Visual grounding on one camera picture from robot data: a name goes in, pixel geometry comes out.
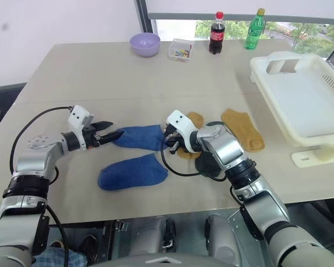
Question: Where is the silver rounded robot leg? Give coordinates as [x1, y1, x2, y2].
[204, 214, 242, 261]
[127, 216, 176, 258]

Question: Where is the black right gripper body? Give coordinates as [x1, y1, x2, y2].
[163, 124, 186, 152]

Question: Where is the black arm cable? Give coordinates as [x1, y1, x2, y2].
[9, 106, 75, 267]
[160, 120, 234, 179]

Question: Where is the clear box with colourful pieces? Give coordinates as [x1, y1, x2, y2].
[168, 38, 195, 63]

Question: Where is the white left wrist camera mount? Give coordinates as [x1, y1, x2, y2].
[67, 105, 95, 132]

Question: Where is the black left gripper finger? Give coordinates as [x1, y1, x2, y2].
[99, 130, 125, 146]
[92, 120, 114, 132]

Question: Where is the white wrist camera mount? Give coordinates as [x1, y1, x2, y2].
[166, 110, 199, 143]
[67, 105, 95, 132]

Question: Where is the purple bowl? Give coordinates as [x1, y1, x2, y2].
[129, 33, 161, 58]

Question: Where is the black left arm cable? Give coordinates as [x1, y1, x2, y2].
[9, 106, 75, 267]

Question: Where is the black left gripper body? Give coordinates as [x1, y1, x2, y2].
[82, 122, 104, 150]

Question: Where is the white flat plastic tray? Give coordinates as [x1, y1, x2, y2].
[291, 145, 334, 167]

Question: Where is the green soda bottle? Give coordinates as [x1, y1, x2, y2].
[244, 8, 266, 51]

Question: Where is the white plastic basket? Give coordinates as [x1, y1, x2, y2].
[249, 51, 334, 147]

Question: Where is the tan sock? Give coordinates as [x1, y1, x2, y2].
[175, 111, 205, 161]
[220, 108, 266, 152]

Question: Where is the blue plaid cloth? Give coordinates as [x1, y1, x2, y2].
[32, 241, 89, 267]

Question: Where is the cola bottle with red cap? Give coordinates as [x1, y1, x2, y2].
[209, 11, 226, 55]

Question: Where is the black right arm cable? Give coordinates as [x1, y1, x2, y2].
[160, 120, 234, 179]

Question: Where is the grey robot torso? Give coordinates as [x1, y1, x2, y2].
[111, 254, 226, 267]

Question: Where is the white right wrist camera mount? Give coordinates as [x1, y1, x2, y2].
[166, 110, 199, 143]

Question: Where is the blue sock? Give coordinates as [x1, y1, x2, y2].
[97, 153, 169, 191]
[112, 124, 168, 152]

